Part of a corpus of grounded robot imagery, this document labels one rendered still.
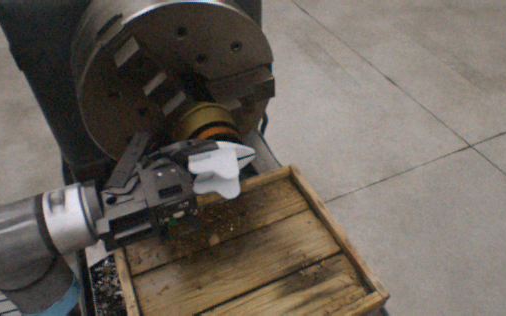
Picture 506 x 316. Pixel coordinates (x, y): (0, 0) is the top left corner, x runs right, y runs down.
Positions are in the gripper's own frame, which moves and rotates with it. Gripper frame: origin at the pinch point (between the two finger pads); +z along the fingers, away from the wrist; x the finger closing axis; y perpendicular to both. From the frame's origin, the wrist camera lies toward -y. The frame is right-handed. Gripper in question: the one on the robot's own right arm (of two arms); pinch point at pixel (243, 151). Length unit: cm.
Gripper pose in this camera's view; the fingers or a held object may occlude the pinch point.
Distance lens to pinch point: 52.3
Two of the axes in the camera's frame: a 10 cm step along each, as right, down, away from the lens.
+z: 9.2, -2.9, 2.8
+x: 0.0, -7.0, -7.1
